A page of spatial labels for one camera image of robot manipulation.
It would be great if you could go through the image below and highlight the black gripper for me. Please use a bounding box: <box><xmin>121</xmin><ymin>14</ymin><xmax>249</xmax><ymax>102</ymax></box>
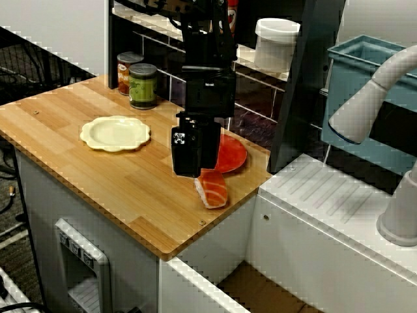
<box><xmin>171</xmin><ymin>66</ymin><xmax>237</xmax><ymax>179</ymax></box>

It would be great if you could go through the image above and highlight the red round plate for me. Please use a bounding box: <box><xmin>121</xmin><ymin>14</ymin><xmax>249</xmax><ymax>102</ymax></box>
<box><xmin>213</xmin><ymin>133</ymin><xmax>248</xmax><ymax>174</ymax></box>

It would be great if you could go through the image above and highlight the green peas can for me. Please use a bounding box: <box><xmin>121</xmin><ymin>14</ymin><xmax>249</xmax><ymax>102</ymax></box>
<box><xmin>128</xmin><ymin>63</ymin><xmax>159</xmax><ymax>111</ymax></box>

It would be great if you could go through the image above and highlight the cream scalloped plate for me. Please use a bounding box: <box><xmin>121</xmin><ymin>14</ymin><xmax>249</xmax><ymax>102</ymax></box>
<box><xmin>79</xmin><ymin>115</ymin><xmax>153</xmax><ymax>153</ymax></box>

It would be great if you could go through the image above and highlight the orange beans can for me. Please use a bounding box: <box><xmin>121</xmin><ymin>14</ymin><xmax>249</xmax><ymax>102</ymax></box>
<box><xmin>116</xmin><ymin>52</ymin><xmax>145</xmax><ymax>96</ymax></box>

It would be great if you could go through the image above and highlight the white tiled shelf ledge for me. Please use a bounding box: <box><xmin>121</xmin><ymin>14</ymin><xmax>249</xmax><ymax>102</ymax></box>
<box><xmin>112</xmin><ymin>0</ymin><xmax>294</xmax><ymax>82</ymax></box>

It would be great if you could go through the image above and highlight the black hutch wide panel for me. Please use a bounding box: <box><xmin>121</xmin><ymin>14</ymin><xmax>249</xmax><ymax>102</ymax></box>
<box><xmin>266</xmin><ymin>0</ymin><xmax>348</xmax><ymax>175</ymax></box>

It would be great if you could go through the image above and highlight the white lidded tub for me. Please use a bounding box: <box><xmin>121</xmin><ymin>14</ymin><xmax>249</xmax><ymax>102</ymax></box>
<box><xmin>253</xmin><ymin>18</ymin><xmax>301</xmax><ymax>73</ymax></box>

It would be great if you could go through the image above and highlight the white sink with drainboard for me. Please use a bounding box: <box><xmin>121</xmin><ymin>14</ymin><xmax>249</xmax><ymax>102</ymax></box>
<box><xmin>158</xmin><ymin>153</ymin><xmax>417</xmax><ymax>313</ymax></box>

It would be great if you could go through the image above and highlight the red tomato label container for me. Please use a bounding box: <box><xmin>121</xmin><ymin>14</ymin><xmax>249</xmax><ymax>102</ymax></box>
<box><xmin>226</xmin><ymin>0</ymin><xmax>240</xmax><ymax>38</ymax></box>

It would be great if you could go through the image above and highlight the brown cardboard sheet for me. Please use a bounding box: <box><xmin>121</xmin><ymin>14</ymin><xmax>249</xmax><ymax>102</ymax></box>
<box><xmin>214</xmin><ymin>260</ymin><xmax>326</xmax><ymax>313</ymax></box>

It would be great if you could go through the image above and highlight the white toy dishwasher panel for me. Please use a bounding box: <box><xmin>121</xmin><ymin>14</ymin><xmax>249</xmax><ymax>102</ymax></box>
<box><xmin>53</xmin><ymin>218</ymin><xmax>111</xmax><ymax>313</ymax></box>

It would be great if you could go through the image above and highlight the white kitchen cabinet body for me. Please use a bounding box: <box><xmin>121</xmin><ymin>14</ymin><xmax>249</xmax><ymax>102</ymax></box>
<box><xmin>14</xmin><ymin>140</ymin><xmax>261</xmax><ymax>313</ymax></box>

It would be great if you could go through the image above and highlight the grey curved faucet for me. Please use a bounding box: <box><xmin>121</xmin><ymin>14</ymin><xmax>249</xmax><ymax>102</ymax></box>
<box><xmin>327</xmin><ymin>44</ymin><xmax>417</xmax><ymax>247</ymax></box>

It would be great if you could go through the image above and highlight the teal plastic bin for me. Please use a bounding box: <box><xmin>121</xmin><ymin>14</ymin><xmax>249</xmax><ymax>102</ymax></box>
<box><xmin>321</xmin><ymin>35</ymin><xmax>417</xmax><ymax>170</ymax></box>

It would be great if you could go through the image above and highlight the black hutch narrow post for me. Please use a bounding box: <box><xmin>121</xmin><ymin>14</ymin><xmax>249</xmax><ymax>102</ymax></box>
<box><xmin>108</xmin><ymin>0</ymin><xmax>120</xmax><ymax>89</ymax></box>

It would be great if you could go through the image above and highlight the black wire mesh panel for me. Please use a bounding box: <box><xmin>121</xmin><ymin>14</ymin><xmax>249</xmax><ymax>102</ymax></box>
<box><xmin>0</xmin><ymin>25</ymin><xmax>98</xmax><ymax>98</ymax></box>

